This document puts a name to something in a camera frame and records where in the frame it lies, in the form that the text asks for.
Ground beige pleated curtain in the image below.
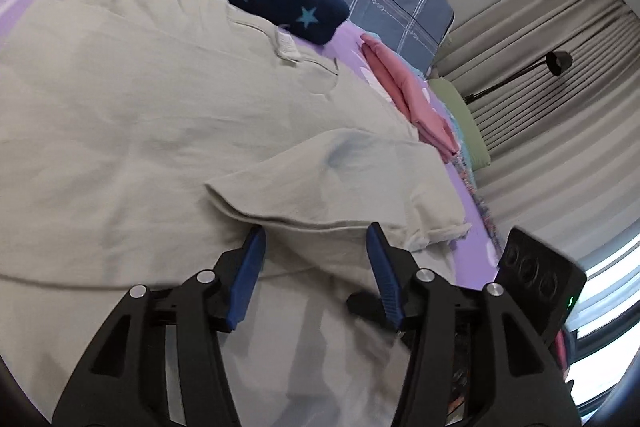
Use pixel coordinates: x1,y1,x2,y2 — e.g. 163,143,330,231
440,0,640,253

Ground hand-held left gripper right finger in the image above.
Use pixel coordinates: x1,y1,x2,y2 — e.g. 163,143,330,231
366,222,583,427

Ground window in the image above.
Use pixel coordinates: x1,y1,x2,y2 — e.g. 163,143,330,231
570,242,640,413

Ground purple floral bed sheet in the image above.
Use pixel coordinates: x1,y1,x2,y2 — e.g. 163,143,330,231
0,0,506,288

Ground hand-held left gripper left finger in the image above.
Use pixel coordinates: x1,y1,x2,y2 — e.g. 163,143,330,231
52,226,267,427

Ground green pillow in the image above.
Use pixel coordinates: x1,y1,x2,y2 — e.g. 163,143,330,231
429,77,493,172

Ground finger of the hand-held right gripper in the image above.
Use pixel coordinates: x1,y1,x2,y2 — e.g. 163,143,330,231
346,291,390,324

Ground beige grey shirt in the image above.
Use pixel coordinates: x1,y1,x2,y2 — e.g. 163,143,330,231
0,0,472,427

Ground folded pink clothes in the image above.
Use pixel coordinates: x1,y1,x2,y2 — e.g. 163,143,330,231
360,32,460,165

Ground black floor lamp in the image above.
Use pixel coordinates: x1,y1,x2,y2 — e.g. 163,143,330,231
462,50,574,104

